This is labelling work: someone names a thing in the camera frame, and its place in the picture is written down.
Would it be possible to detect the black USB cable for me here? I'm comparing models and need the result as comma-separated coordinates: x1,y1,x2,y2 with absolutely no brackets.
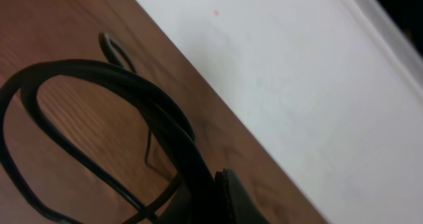
0,32,212,224

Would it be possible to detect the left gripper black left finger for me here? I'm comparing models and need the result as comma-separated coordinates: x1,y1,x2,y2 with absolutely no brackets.
155,170,218,224

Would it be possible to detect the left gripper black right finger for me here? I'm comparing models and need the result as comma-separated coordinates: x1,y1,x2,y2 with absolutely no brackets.
215,169,270,224

